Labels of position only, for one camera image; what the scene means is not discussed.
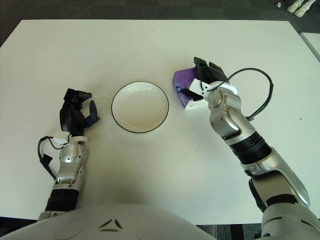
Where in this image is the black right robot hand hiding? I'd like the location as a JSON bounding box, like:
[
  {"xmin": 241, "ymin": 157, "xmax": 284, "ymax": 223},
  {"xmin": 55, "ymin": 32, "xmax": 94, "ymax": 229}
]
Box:
[{"xmin": 181, "ymin": 56, "xmax": 229, "ymax": 97}]

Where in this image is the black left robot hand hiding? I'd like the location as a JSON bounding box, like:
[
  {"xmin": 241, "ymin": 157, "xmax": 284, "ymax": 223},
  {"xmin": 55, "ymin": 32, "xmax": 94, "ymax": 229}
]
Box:
[{"xmin": 59, "ymin": 87, "xmax": 102, "ymax": 137}]

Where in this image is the purple tissue paper pack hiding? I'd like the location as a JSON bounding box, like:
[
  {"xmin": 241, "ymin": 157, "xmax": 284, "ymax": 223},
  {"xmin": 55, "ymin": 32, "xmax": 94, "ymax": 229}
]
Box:
[{"xmin": 171, "ymin": 67, "xmax": 210, "ymax": 112}]

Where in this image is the white plate with black rim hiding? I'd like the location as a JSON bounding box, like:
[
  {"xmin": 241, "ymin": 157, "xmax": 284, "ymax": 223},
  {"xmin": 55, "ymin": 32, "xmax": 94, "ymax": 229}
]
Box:
[{"xmin": 110, "ymin": 80, "xmax": 170, "ymax": 134}]

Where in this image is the white side table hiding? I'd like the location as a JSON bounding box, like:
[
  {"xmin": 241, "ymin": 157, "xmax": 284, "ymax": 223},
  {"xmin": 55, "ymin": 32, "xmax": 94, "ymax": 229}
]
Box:
[{"xmin": 301, "ymin": 31, "xmax": 320, "ymax": 63}]

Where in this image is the white shoe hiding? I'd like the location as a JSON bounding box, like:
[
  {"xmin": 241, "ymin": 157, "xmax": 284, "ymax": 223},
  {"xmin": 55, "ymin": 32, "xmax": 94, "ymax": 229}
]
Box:
[
  {"xmin": 294, "ymin": 0, "xmax": 317, "ymax": 17},
  {"xmin": 286, "ymin": 0, "xmax": 305, "ymax": 13}
]

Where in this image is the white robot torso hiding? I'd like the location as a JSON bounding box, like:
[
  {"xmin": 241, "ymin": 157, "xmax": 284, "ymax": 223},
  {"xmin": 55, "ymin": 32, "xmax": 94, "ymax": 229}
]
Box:
[{"xmin": 0, "ymin": 203, "xmax": 208, "ymax": 240}]

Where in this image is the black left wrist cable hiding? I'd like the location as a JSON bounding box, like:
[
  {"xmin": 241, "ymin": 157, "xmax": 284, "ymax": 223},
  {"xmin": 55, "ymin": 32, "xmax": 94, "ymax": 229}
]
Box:
[{"xmin": 37, "ymin": 135, "xmax": 74, "ymax": 180}]

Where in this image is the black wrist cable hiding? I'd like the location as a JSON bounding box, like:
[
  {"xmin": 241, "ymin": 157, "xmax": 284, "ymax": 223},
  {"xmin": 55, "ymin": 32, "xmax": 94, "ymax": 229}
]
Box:
[
  {"xmin": 209, "ymin": 68, "xmax": 274, "ymax": 121},
  {"xmin": 37, "ymin": 135, "xmax": 74, "ymax": 180}
]

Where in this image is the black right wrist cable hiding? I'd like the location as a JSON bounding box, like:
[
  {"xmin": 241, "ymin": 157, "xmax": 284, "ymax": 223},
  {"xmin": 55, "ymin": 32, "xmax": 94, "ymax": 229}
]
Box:
[{"xmin": 209, "ymin": 68, "xmax": 274, "ymax": 121}]

